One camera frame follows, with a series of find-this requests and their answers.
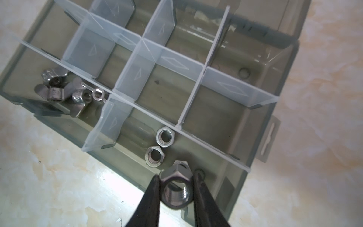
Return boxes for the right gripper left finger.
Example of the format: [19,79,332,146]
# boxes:
[126,175,160,227]

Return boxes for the silver hex nut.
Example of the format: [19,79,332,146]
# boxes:
[159,160,193,210]
[156,126,175,148]

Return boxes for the silver wing nut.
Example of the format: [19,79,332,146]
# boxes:
[41,66,69,87]
[67,89,93,118]
[34,78,84,102]

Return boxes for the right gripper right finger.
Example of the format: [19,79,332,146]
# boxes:
[193,173,230,227]

